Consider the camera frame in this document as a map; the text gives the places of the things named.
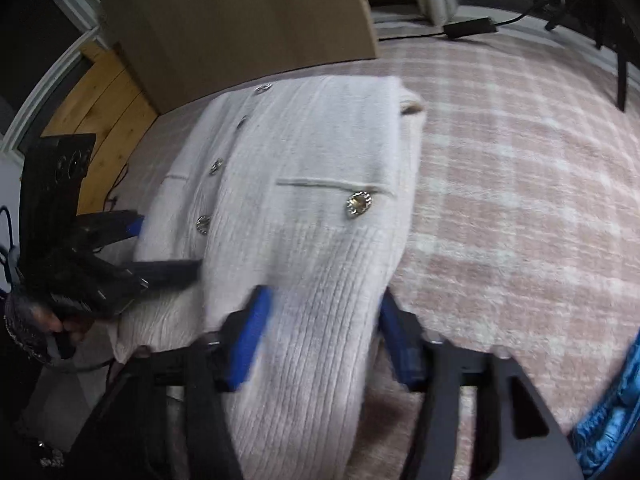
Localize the light wood cabinet panel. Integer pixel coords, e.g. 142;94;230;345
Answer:
101;0;378;113

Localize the black power adapter with cable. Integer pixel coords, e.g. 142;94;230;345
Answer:
378;0;552;42

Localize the thin black cable on rug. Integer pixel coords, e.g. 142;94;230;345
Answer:
102;161;130;214

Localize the blue puffer jacket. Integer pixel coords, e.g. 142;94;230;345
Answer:
568;336;639;479

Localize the pine wood board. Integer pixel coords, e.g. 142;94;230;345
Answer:
42;41;157;214

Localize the person's left hand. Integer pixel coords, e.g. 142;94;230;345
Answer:
29;304;94;346

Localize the white knit cardigan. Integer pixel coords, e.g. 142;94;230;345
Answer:
110;76;426;479

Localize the black chair leg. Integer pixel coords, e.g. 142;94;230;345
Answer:
615;44;628;112

